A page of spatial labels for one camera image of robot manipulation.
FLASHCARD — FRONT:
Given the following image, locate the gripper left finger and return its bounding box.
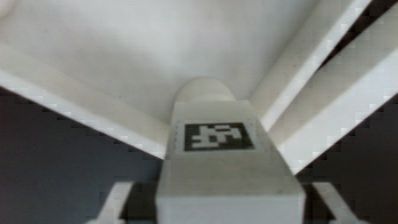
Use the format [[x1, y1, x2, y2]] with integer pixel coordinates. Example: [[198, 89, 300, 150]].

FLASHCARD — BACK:
[[85, 182, 133, 224]]

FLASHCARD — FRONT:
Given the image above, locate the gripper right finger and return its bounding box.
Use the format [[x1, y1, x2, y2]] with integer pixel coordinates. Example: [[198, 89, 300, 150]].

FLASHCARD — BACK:
[[312, 182, 369, 224]]

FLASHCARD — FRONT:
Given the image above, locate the white table leg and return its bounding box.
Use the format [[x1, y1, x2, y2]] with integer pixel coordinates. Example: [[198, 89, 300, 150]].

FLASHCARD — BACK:
[[154, 78, 305, 224]]

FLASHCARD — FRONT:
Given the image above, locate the white square table top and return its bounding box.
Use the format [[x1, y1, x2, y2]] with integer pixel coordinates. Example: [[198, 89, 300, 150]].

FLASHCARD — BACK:
[[0, 0, 371, 160]]

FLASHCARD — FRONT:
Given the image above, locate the white L-shaped obstacle fence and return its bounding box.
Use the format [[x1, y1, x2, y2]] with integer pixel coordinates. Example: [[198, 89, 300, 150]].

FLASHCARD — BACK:
[[269, 2, 398, 172]]

